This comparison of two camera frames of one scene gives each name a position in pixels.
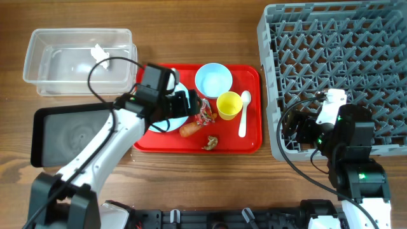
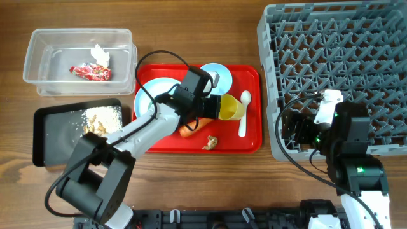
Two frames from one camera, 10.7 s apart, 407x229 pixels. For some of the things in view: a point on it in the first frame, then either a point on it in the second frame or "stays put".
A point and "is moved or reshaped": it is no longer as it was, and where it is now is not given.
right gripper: x=307 y=120 stays put
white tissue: x=99 y=55 stays put
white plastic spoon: x=246 y=98 stays put
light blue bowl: x=213 y=79 stays put
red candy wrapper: x=206 y=114 is moved or reshaped
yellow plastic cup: x=228 y=105 is moved or reshaped
